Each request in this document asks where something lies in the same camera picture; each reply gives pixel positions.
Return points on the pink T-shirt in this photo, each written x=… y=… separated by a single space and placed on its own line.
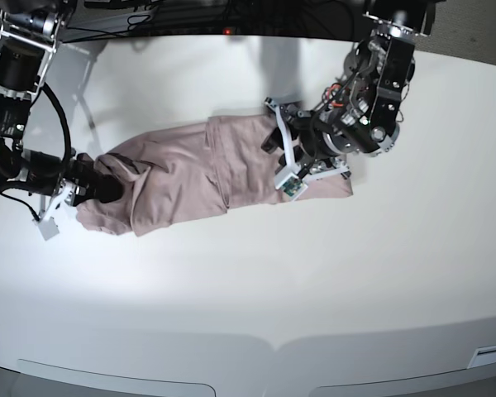
x=184 y=174

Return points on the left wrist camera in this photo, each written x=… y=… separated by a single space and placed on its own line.
x=289 y=184

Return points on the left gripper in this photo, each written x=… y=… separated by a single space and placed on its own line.
x=305 y=144

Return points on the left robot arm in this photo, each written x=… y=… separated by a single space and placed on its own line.
x=357 y=114

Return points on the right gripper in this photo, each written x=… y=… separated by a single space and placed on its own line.
x=69 y=186

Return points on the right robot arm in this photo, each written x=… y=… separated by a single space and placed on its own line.
x=29 y=39

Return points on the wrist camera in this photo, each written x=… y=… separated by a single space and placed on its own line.
x=56 y=224
x=289 y=184

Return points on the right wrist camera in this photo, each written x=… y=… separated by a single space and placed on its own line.
x=56 y=224

